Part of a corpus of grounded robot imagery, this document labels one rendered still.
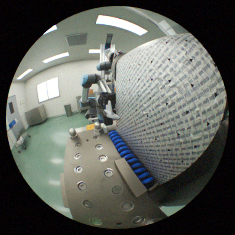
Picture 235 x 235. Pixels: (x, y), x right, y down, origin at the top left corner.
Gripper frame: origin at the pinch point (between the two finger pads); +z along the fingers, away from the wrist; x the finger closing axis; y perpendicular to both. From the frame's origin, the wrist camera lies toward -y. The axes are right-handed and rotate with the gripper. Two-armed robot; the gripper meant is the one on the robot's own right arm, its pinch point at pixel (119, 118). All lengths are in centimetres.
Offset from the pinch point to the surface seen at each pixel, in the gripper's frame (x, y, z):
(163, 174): -0.3, -2.8, 19.7
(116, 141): -3.0, -5.0, 4.6
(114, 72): -0.6, 14.7, -2.4
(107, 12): 11, 171, -68
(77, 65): -58, 142, -357
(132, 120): -0.3, 3.0, 7.3
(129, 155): -2.3, -4.7, 10.7
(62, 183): -21.2, -7.0, 13.4
